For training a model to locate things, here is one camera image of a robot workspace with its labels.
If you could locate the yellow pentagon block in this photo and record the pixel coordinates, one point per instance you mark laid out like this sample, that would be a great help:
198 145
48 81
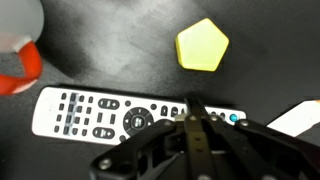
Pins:
201 45

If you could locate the white strip with orange tip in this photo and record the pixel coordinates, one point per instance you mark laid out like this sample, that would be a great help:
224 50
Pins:
296 120

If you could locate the white remote with black buttons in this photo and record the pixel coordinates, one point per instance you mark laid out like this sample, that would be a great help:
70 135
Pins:
46 111

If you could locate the white mug with red inside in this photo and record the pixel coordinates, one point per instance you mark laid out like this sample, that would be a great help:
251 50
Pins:
31 63

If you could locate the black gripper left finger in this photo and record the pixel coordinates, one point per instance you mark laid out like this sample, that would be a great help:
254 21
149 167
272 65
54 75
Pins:
196 146

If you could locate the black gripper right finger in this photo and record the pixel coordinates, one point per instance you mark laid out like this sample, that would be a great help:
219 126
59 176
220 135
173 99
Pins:
260 150

